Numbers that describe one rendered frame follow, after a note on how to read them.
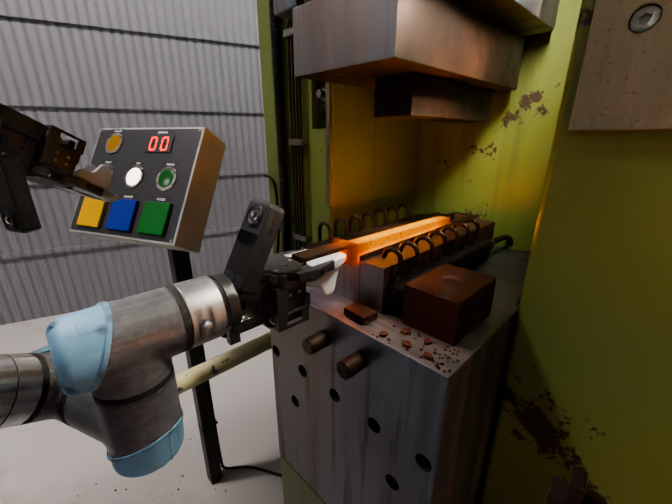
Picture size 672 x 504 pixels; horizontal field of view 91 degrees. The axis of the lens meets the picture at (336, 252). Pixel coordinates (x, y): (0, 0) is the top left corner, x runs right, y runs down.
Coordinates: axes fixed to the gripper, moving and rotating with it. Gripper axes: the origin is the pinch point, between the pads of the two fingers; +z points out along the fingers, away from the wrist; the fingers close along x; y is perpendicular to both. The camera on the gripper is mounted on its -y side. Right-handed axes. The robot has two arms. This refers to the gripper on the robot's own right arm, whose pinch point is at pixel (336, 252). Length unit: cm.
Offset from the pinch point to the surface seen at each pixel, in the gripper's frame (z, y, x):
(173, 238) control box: -12.1, 3.2, -37.4
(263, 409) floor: 26, 100, -74
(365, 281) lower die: 2.6, 4.6, 4.1
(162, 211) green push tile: -12.0, -2.0, -42.0
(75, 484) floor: -41, 101, -91
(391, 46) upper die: 2.2, -27.6, 7.3
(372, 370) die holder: -3.3, 14.6, 10.9
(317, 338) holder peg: -5.6, 12.5, 1.7
